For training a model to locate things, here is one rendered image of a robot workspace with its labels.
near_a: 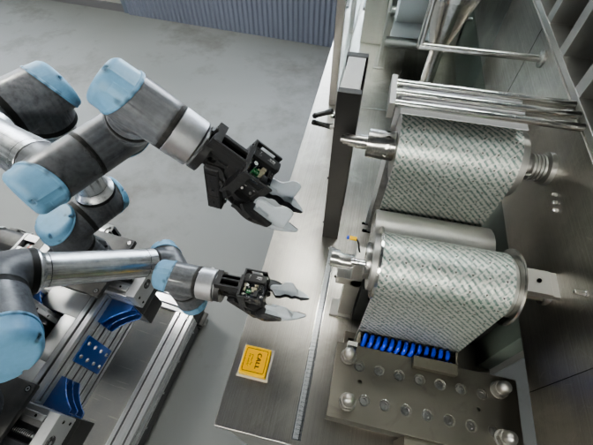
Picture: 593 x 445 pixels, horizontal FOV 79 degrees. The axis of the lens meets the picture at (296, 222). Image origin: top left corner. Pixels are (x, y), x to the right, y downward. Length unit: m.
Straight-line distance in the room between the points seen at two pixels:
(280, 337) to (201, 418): 0.99
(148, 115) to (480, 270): 0.60
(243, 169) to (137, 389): 1.41
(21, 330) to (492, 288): 0.80
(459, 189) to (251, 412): 0.71
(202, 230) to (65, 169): 1.81
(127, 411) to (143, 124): 1.44
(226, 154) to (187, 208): 1.97
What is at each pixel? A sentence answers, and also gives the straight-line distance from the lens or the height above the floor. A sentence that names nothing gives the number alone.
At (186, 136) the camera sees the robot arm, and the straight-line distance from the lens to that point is 0.53.
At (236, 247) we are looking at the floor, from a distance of 2.25.
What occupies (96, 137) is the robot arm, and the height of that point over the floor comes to 1.53.
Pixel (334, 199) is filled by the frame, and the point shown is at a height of 1.10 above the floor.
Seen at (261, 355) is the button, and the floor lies 0.92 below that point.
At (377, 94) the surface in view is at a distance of 1.63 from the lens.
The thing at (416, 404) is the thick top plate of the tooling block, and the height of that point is 1.03.
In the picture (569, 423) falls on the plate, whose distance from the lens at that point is 0.77.
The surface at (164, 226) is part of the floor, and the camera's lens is 2.45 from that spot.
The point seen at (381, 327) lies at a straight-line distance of 0.88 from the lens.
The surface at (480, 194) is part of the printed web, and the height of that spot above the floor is 1.31.
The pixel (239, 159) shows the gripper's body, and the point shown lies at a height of 1.51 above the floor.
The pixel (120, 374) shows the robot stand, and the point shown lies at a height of 0.21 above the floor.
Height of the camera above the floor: 1.88
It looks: 54 degrees down
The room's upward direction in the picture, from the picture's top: straight up
